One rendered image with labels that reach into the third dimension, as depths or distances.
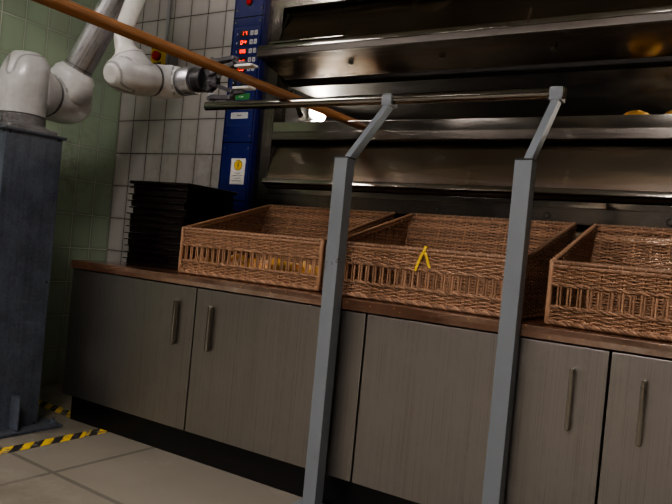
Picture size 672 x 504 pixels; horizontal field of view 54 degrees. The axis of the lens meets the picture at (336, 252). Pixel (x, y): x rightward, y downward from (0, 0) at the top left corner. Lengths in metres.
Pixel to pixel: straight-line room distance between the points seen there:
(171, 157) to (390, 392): 1.66
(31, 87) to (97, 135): 0.80
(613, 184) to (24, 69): 1.90
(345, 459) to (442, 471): 0.27
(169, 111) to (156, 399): 1.35
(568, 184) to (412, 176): 0.52
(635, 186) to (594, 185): 0.11
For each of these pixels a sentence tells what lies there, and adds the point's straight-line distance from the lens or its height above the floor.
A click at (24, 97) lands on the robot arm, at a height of 1.11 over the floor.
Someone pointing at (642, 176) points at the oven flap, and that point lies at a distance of 2.11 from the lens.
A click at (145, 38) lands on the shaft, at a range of 1.79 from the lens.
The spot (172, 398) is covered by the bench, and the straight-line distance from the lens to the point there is 2.20.
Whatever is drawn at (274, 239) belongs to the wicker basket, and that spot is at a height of 0.72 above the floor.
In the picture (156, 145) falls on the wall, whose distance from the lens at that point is 3.09.
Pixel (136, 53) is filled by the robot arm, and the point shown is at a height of 1.24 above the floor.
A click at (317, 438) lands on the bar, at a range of 1.81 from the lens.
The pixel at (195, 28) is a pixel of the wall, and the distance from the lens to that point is 3.07.
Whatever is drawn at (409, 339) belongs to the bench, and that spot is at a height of 0.50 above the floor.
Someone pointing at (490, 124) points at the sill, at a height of 1.16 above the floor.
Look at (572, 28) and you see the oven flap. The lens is 2.10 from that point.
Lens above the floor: 0.72
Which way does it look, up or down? 1 degrees down
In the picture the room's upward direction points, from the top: 5 degrees clockwise
